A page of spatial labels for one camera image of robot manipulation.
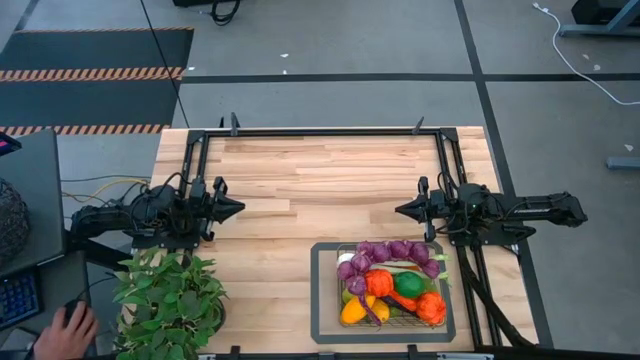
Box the black smartphone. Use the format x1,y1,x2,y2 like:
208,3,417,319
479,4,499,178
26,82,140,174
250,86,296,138
0,327,36,354

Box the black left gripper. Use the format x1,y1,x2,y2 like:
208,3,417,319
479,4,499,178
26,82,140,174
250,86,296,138
188,174,246,241

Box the wire mesh basket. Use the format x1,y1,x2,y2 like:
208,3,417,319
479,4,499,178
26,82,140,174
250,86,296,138
335,243,449,330

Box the yellow lemon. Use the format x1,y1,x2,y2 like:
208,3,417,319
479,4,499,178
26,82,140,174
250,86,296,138
370,298,391,324

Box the yellow cable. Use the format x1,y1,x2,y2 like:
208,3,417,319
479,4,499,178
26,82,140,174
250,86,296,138
62,177,149,204

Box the dark woven basket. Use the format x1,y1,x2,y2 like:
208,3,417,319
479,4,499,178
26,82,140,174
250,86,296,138
0,177,31,269

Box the grey metal foot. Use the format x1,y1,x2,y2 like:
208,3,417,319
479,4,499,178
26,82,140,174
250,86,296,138
607,156,640,171

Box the person's hand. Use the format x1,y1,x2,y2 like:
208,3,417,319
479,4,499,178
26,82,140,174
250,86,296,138
32,300,100,360

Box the black hazard-striped floor mat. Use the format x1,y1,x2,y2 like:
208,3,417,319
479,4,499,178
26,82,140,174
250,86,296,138
0,27,195,136

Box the grey metal desk base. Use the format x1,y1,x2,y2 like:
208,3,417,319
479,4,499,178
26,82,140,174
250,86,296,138
558,0,640,37

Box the black device with pink screen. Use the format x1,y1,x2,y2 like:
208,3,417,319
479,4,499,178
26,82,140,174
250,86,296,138
0,130,24,159

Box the large green potted plant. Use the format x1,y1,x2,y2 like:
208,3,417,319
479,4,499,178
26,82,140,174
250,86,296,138
112,247,229,360

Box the black braided cable sleeve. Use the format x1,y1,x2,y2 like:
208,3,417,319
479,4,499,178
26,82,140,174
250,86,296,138
457,245,536,349

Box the black aluminium table frame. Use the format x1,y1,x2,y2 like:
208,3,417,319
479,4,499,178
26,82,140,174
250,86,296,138
177,112,539,360

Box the dark grey desk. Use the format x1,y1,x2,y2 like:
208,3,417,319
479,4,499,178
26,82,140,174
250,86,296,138
0,128,99,360

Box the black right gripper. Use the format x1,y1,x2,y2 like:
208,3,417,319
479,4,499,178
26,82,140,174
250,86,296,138
394,175,454,244

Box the white floor cable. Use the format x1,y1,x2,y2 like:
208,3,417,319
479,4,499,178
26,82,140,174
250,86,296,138
532,2,640,107

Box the orange mini pumpkin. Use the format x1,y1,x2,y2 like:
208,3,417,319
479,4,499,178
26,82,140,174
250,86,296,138
415,291,448,326
363,268,395,299

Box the black keyboard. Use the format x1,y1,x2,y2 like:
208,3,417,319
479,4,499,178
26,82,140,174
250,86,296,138
0,267,44,331

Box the wire basket on tray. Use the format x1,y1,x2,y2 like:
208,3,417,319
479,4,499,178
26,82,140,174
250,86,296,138
309,241,457,345

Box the silver metal bar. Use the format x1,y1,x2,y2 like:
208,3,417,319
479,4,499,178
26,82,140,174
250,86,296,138
437,352,496,360

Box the black coiled cable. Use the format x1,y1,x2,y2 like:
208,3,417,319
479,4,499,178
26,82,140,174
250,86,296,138
209,0,242,26

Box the green lime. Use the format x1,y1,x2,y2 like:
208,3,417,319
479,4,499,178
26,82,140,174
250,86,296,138
393,270,426,300

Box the celery stalk bunch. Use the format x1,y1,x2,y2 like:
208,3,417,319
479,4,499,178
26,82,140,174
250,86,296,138
337,252,451,294

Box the black computer mouse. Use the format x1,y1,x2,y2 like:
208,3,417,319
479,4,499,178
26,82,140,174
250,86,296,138
63,298,90,321

